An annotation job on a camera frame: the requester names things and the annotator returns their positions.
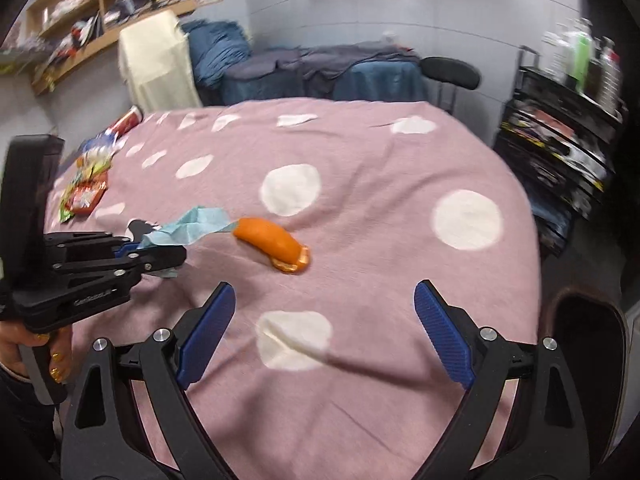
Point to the black mesh drawer cart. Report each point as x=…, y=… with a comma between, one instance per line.
x=555, y=160

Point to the black chair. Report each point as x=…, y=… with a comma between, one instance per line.
x=450, y=72

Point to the light blue cloth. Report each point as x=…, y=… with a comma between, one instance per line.
x=200, y=222

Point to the blue covered massage bed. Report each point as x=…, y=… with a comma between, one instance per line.
x=380, y=85

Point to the red snack wrapper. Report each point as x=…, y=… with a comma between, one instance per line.
x=90, y=195

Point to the person's left forearm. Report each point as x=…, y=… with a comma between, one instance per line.
x=20, y=410

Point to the white pump bottle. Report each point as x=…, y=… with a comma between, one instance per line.
x=557, y=55

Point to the cream cloth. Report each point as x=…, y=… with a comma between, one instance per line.
x=160, y=60

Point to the red can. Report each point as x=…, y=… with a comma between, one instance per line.
x=125, y=120

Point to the person's left hand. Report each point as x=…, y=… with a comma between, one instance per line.
x=12, y=350

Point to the colourful snack bag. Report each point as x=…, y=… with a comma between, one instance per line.
x=100, y=150

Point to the green pump bottle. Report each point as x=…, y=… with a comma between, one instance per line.
x=582, y=60

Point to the grey blanket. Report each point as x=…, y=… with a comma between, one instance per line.
x=325, y=62

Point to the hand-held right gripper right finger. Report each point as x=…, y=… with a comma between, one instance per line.
x=445, y=335

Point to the stack of blue towels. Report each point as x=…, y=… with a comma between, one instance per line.
x=220, y=55

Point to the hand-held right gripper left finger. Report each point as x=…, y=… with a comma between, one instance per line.
x=207, y=335

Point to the pink polka dot blanket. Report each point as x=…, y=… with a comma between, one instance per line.
x=350, y=185

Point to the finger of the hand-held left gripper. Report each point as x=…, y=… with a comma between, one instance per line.
x=90, y=290
x=80, y=245

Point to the green snack wrapper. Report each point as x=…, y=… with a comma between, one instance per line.
x=67, y=205

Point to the wooden wall shelf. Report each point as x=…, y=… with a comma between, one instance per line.
x=115, y=35

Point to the clear ribbed bottle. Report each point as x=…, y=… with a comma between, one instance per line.
x=607, y=80

